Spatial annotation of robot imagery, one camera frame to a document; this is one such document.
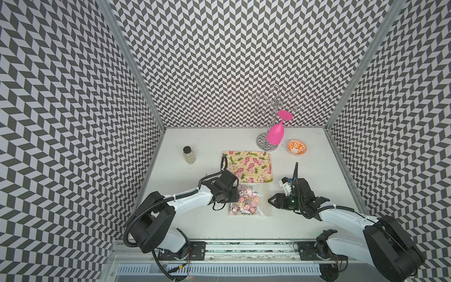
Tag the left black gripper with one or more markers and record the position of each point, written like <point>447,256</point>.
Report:
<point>235,197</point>

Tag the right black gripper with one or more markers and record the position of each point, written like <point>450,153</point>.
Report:
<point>279,202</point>

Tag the pile of colourful lollipop candies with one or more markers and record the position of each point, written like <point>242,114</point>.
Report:
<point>248,203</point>

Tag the clear ziploc bag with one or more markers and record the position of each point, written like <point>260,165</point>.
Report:
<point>261,188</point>

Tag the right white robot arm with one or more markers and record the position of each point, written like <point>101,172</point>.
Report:
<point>380,242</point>

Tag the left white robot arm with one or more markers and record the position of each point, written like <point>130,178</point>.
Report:
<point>149,227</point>

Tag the floral rectangular tray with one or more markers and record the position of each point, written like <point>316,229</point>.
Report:
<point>250,166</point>

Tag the small glass spice jar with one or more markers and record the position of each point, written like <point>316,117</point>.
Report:
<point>189,155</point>

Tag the orange patterned small bowl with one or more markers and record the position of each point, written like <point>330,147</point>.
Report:
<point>296,147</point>

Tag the pink plastic wine glass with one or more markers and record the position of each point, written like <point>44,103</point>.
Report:
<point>276,132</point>

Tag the chrome glass holder stand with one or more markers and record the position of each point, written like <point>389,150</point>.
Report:
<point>268,105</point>

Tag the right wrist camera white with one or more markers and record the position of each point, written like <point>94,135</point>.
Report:
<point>285,183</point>

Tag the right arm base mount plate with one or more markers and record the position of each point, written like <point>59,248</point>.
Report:
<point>308,252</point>

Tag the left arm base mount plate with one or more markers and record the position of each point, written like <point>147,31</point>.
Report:
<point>192,251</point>

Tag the aluminium front rail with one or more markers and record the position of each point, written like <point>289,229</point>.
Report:
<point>251,251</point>

